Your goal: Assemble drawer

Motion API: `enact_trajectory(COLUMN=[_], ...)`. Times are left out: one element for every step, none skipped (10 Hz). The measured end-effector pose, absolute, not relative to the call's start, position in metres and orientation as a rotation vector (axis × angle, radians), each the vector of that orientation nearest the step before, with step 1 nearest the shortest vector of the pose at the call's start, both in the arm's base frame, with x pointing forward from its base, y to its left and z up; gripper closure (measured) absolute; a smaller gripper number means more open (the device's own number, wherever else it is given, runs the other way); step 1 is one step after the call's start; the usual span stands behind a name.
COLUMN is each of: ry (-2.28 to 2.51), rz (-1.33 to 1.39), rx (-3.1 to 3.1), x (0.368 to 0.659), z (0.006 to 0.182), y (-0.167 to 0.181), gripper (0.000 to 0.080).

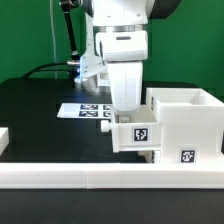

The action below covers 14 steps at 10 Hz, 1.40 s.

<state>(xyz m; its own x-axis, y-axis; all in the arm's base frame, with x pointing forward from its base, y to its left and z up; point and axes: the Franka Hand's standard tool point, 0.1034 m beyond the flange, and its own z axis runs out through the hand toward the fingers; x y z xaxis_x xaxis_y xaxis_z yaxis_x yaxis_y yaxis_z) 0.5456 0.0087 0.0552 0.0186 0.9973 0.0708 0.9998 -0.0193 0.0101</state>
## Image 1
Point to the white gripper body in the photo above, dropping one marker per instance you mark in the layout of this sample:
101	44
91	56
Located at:
125	80

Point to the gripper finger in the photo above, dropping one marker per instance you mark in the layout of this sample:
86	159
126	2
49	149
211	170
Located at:
124	118

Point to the white front drawer box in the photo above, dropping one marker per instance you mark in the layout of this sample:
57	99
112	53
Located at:
151	156

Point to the white marker base sheet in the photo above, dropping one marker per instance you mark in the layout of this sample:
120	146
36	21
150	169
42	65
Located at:
84	111

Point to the white drawer box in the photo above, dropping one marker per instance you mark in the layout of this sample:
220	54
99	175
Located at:
151	156
141	133

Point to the white drawer cabinet frame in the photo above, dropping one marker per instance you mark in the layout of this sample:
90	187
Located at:
193	124

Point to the white U-shaped fence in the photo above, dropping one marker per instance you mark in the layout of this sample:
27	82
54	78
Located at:
100	175

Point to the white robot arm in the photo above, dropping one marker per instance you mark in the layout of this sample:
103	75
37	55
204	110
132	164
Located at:
120	16

